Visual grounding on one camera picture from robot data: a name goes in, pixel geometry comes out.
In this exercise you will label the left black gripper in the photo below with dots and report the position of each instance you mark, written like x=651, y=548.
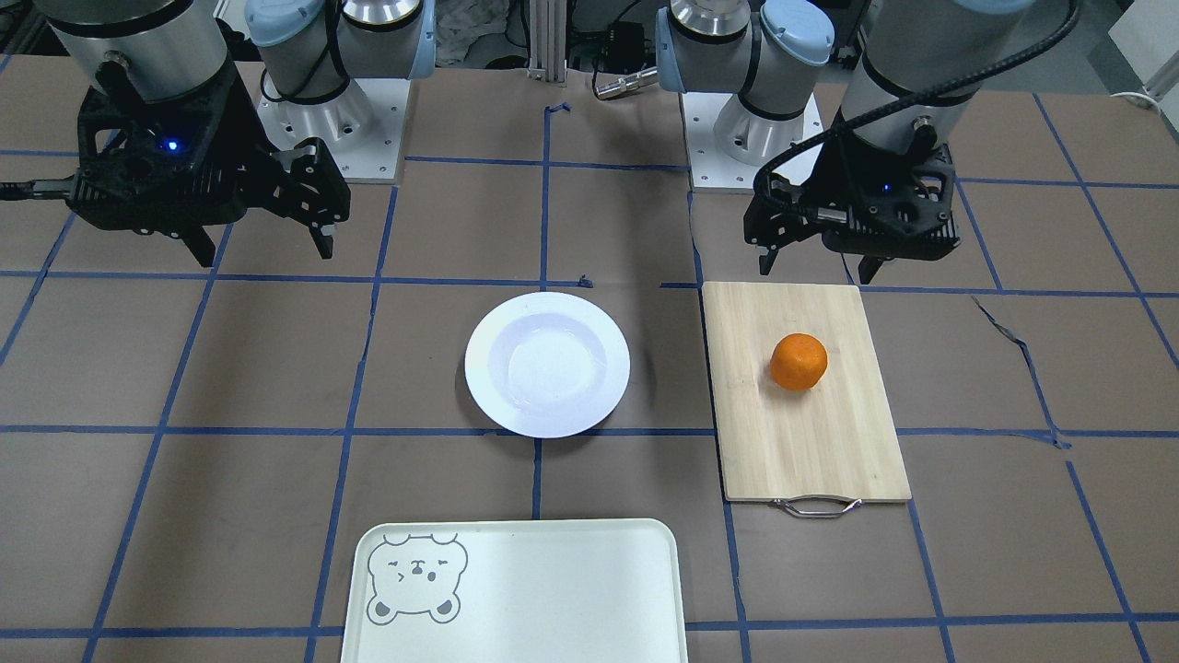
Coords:
x=822, y=179

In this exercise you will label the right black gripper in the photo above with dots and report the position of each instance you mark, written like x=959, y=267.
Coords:
x=247, y=150

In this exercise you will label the orange fruit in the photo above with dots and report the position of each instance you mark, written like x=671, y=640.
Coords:
x=799, y=362

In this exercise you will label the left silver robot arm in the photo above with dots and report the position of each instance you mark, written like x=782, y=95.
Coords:
x=922, y=59

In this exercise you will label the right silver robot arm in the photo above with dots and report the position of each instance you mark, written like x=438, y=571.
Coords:
x=311, y=51

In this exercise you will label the cream bear tray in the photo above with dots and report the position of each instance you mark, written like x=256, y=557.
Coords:
x=579, y=590

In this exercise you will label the bamboo cutting board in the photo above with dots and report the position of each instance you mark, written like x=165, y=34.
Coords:
x=835, y=441

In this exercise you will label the silver metal connector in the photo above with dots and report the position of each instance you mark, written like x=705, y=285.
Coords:
x=616, y=87

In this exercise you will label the white round plate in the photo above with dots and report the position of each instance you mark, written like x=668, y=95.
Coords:
x=547, y=365

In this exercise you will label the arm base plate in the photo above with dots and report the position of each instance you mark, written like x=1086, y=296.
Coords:
x=363, y=128
x=727, y=144

